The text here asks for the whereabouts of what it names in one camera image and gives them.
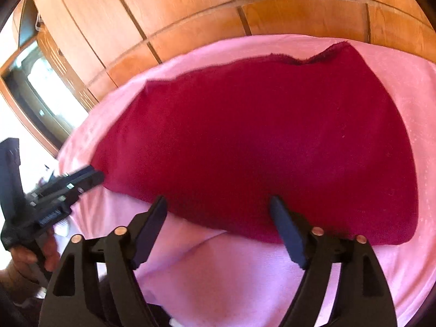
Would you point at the pink bed sheet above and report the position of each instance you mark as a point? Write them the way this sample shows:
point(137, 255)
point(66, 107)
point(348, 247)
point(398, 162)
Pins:
point(238, 279)

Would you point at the person's left hand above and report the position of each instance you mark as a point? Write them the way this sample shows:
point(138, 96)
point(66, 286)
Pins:
point(49, 252)

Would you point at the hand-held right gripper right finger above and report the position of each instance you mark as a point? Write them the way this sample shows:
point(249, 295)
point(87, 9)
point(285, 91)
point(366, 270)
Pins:
point(284, 226)

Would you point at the wood framed window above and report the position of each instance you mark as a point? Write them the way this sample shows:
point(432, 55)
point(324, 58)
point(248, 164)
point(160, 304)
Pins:
point(37, 85)

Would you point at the dark red garment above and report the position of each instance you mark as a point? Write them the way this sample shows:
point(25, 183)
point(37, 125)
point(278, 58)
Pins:
point(255, 136)

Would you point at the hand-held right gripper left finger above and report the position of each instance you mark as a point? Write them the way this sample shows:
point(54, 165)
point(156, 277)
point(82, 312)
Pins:
point(153, 223)

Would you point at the wooden wardrobe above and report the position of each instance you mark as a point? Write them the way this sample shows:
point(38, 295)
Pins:
point(204, 6)

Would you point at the person's left forearm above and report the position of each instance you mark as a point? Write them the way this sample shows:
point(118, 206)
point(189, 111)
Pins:
point(13, 289)

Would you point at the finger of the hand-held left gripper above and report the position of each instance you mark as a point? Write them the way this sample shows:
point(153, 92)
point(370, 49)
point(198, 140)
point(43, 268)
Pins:
point(90, 182)
point(76, 175)

